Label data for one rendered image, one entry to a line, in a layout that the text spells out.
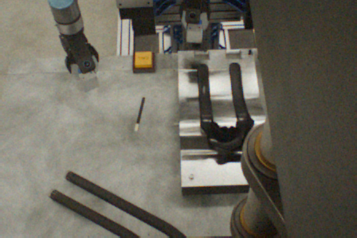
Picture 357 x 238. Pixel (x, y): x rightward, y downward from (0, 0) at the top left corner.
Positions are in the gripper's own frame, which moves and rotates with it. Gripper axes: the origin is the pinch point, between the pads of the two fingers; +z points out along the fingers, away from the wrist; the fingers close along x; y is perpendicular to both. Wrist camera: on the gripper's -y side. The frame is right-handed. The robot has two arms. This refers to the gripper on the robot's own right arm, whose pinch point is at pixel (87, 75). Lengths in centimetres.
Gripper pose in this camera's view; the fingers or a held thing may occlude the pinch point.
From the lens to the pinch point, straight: 150.3
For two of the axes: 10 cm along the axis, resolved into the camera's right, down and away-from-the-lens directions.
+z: 0.3, 5.8, 8.1
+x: -8.8, 4.1, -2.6
